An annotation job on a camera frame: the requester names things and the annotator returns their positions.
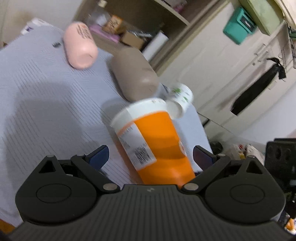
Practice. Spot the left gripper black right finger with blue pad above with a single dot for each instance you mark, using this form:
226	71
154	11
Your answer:
238	191

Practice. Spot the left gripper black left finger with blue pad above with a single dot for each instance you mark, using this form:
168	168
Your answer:
61	191

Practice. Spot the orange white paper cup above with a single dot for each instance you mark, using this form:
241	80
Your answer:
151	142

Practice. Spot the small white paper cup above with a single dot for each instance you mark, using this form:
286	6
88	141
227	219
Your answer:
178	98

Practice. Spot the taupe tumbler cup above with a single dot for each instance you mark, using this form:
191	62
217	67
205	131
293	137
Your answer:
134	75

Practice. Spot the pink tumbler cup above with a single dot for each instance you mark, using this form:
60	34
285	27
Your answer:
80	48

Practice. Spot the light grey table cloth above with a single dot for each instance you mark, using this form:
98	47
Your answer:
50	108

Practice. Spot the black ribbon bow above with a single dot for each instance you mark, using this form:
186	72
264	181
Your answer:
259	86

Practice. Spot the light wood wardrobe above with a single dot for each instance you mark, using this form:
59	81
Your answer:
218	71

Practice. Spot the teal fabric pouch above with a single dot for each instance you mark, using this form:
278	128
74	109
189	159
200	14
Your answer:
239	26

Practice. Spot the pink flat box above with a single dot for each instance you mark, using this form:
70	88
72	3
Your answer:
97	29

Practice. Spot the small cardboard box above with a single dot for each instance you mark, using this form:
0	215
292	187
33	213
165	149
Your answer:
132	40

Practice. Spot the white tissue pack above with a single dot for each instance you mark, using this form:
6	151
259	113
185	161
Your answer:
32	24

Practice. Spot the white paper towel roll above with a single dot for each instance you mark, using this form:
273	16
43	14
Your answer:
154	46

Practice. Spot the orange patterned small box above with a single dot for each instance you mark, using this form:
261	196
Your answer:
112	25

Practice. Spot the green fabric bag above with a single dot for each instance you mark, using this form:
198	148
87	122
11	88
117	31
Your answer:
266	14

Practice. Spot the clear bottle beige cap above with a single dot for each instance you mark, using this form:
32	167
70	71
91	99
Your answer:
100	15

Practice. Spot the wooden bookshelf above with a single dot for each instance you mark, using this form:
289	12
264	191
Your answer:
180	28

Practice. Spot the black wire rack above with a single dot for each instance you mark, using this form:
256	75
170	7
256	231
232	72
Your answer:
291	46

